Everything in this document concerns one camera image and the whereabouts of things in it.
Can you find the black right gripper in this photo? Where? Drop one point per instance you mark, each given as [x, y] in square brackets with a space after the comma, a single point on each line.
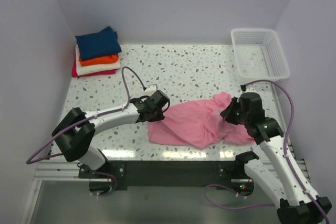
[227, 114]

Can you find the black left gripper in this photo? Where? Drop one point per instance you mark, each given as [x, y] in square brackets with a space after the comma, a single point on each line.
[158, 117]

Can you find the pink t shirt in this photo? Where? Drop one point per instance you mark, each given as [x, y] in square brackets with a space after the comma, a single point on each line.
[198, 124]

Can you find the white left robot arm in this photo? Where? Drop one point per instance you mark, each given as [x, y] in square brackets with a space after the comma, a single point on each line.
[73, 135]

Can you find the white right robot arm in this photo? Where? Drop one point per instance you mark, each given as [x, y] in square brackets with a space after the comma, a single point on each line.
[295, 199]

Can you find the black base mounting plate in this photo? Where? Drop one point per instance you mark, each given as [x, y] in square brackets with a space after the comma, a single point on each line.
[125, 174]

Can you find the white plastic basket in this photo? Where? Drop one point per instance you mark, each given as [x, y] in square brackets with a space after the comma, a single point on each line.
[259, 54]

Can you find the folded orange t shirt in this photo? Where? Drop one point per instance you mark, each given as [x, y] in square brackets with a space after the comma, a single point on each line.
[109, 59]

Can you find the folded cream white t shirt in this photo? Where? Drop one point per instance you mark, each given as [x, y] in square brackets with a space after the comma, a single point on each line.
[78, 70]

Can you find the folded navy blue t shirt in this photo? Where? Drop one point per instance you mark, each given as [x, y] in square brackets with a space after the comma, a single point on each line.
[98, 44]

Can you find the folded crimson red t shirt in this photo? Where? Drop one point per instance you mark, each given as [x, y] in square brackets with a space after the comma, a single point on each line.
[98, 73]

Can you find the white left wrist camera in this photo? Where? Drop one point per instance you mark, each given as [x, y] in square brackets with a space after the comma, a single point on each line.
[149, 90]

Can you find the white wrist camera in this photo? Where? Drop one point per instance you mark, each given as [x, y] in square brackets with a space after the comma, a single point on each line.
[149, 90]
[246, 88]

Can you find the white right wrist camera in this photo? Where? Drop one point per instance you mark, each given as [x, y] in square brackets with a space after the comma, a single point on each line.
[246, 88]

